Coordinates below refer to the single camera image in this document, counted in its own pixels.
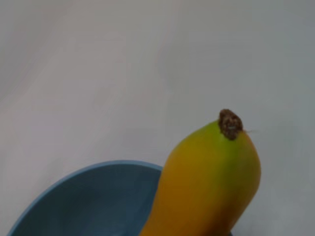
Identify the yellow banana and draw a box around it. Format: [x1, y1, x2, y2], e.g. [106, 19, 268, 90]
[139, 108, 262, 236]

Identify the blue bowl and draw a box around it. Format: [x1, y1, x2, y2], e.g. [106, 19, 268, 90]
[6, 160, 236, 236]

